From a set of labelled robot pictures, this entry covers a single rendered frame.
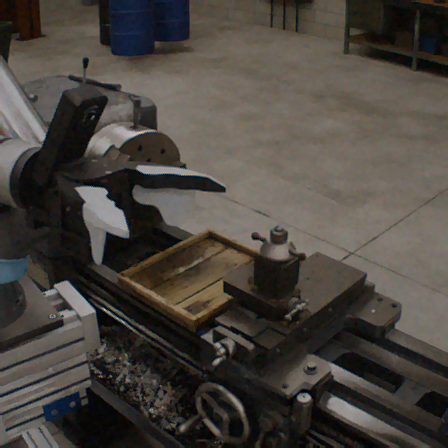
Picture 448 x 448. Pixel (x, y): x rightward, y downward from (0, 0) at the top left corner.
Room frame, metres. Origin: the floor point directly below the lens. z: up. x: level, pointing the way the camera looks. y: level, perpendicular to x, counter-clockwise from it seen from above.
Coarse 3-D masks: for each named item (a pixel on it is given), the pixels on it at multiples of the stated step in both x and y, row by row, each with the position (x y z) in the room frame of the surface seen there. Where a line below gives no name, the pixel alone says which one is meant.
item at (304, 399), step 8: (304, 392) 1.00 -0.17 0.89; (296, 400) 0.98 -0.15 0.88; (304, 400) 0.97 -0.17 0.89; (312, 400) 0.98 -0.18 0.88; (296, 408) 0.97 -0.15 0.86; (304, 408) 0.96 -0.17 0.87; (296, 416) 0.97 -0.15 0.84; (304, 416) 0.96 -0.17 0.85; (296, 424) 0.97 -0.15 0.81; (304, 424) 0.96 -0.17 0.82
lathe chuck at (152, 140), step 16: (128, 128) 1.67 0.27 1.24; (144, 128) 1.68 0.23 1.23; (96, 144) 1.62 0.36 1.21; (112, 144) 1.60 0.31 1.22; (128, 144) 1.60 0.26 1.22; (144, 144) 1.64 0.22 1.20; (160, 144) 1.68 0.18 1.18; (144, 160) 1.64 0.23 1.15; (160, 160) 1.68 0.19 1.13; (128, 192) 1.59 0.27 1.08
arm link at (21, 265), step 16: (0, 208) 0.64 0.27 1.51; (0, 224) 0.63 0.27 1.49; (16, 224) 0.65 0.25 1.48; (0, 240) 0.63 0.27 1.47; (16, 240) 0.65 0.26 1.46; (32, 240) 0.67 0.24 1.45; (0, 256) 0.63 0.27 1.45; (16, 256) 0.64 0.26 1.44; (0, 272) 0.63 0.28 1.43; (16, 272) 0.64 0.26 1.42
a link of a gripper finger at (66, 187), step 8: (56, 184) 0.54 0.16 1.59; (64, 184) 0.53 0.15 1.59; (72, 184) 0.53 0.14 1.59; (80, 184) 0.53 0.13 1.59; (88, 184) 0.54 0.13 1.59; (96, 184) 0.55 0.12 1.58; (64, 192) 0.50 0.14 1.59; (72, 192) 0.50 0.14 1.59; (64, 200) 0.50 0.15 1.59; (72, 200) 0.49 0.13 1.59; (80, 200) 0.49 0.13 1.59; (80, 208) 0.49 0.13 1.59
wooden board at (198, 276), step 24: (192, 240) 1.63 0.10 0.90; (216, 240) 1.66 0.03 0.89; (144, 264) 1.50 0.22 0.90; (168, 264) 1.53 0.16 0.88; (192, 264) 1.53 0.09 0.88; (216, 264) 1.53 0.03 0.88; (144, 288) 1.38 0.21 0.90; (168, 288) 1.41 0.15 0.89; (192, 288) 1.41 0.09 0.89; (216, 288) 1.41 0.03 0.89; (168, 312) 1.30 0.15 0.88; (192, 312) 1.30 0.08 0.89; (216, 312) 1.30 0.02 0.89
